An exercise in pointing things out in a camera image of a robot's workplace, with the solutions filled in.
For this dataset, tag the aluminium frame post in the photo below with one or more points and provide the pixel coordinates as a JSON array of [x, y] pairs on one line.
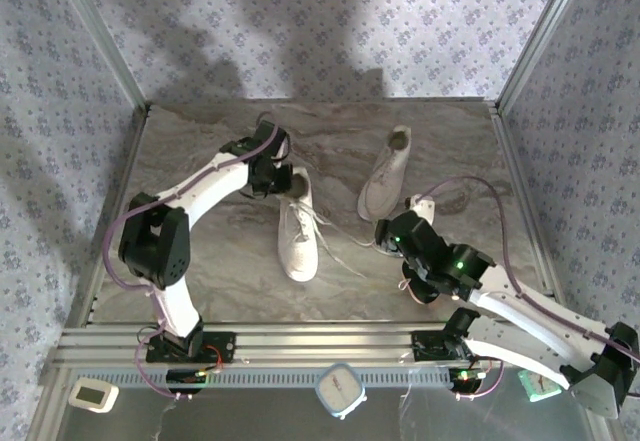
[[105, 36], [552, 11]]

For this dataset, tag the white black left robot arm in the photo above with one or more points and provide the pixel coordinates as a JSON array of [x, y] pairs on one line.
[[210, 181]]

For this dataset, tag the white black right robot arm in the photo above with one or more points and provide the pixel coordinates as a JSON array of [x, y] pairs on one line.
[[525, 321]]

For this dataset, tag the black controller board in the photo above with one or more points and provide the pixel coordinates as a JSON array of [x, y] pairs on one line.
[[467, 378], [185, 378]]

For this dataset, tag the white leather sneaker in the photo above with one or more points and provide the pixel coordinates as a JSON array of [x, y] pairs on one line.
[[297, 256], [387, 181]]

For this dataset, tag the aluminium mounting rail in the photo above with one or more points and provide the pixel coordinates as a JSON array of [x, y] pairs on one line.
[[325, 343]]

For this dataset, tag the aluminium table edge rail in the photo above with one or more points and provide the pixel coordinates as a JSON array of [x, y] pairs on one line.
[[126, 163], [520, 186]]

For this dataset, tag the blue-rimmed square white clock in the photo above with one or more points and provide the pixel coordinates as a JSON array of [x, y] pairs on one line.
[[340, 386]]

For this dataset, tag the plush doll with black hat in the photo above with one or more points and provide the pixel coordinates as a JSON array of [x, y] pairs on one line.
[[422, 291]]

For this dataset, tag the green alarm clock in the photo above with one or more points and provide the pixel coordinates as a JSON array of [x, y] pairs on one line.
[[532, 387]]

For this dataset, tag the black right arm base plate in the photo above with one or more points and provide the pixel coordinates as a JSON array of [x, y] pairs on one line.
[[425, 348]]

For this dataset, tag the white digital timer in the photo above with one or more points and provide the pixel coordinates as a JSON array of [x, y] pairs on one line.
[[92, 395]]

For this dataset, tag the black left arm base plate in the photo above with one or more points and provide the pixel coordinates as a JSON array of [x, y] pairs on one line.
[[227, 348]]

